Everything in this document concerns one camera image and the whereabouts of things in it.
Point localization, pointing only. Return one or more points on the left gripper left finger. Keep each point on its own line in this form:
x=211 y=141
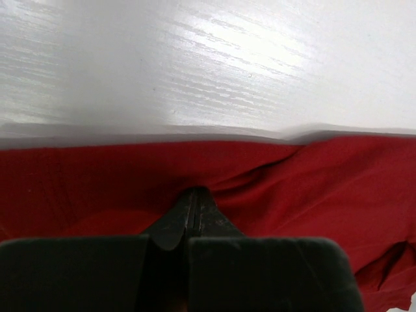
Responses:
x=107 y=273

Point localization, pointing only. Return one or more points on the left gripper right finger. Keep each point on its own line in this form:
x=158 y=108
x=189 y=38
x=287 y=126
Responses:
x=231 y=272

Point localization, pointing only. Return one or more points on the red t shirt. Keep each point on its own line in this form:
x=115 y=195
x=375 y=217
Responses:
x=356 y=191

